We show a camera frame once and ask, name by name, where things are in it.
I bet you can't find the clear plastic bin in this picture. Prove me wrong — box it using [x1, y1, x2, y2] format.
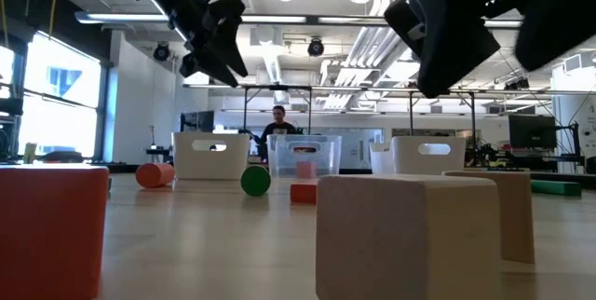
[266, 133, 343, 181]

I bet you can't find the large bright window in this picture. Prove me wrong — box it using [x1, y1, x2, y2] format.
[18, 29, 103, 159]

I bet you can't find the yellow green cup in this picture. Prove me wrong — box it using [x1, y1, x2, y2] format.
[22, 142, 38, 165]

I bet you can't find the black ceiling spotlight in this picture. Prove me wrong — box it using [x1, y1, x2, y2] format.
[306, 36, 326, 58]
[152, 41, 171, 62]

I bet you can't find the natural wooden cube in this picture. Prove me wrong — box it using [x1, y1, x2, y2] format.
[315, 173, 503, 300]

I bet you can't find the white plastic bin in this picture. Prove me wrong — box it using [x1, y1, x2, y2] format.
[171, 131, 251, 181]
[369, 135, 467, 178]

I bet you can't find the red wooden block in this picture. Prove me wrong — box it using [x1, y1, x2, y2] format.
[289, 181, 318, 205]

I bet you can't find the long ceiling light strip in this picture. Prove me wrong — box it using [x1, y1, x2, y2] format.
[74, 9, 308, 25]
[483, 19, 525, 30]

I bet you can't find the natural wooden block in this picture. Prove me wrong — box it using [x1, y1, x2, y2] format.
[441, 169, 536, 265]

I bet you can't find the black computer monitor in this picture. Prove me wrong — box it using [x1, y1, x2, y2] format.
[180, 110, 216, 134]
[508, 113, 558, 151]

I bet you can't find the red wooden cylinder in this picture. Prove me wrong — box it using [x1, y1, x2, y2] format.
[135, 162, 176, 189]

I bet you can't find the red wooden cube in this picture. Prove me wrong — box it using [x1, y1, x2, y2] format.
[0, 163, 110, 300]

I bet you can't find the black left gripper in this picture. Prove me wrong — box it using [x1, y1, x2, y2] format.
[167, 0, 250, 89]

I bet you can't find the person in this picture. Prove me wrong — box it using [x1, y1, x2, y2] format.
[257, 104, 299, 161]

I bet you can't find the green wooden cylinder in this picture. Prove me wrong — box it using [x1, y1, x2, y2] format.
[239, 164, 272, 198]

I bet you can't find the green wooden block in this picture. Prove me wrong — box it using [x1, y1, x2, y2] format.
[530, 179, 583, 198]

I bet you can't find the white ceiling duct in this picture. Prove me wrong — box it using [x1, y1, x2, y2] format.
[320, 24, 415, 110]

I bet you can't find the black background rig frame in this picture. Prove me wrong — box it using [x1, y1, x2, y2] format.
[408, 88, 477, 152]
[242, 84, 314, 136]

